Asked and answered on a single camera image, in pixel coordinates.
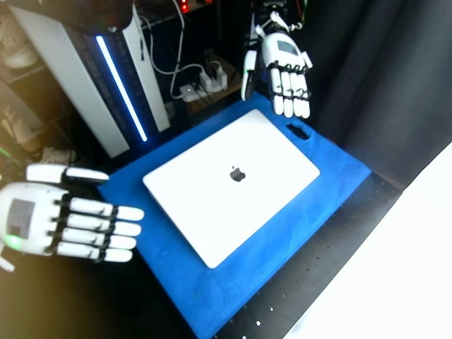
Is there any white power strip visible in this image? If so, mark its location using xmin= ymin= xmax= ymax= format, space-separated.
xmin=199 ymin=60 xmax=229 ymax=93

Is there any blue cloth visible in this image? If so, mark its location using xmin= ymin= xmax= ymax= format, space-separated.
xmin=97 ymin=92 xmax=372 ymax=339

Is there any silver laptop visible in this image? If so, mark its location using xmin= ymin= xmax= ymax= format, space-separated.
xmin=142 ymin=108 xmax=321 ymax=270

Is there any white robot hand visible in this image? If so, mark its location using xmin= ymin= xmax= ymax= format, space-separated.
xmin=241 ymin=30 xmax=314 ymax=119
xmin=0 ymin=163 xmax=145 ymax=265

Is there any white tower with blue light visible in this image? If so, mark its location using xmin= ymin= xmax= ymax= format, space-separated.
xmin=8 ymin=5 xmax=171 ymax=159

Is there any white power adapter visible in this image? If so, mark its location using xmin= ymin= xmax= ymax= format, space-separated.
xmin=179 ymin=83 xmax=201 ymax=103

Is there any dark curtain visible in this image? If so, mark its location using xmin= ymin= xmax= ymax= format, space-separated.
xmin=303 ymin=0 xmax=452 ymax=184

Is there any white cable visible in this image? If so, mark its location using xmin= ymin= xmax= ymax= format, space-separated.
xmin=139 ymin=0 xmax=213 ymax=100

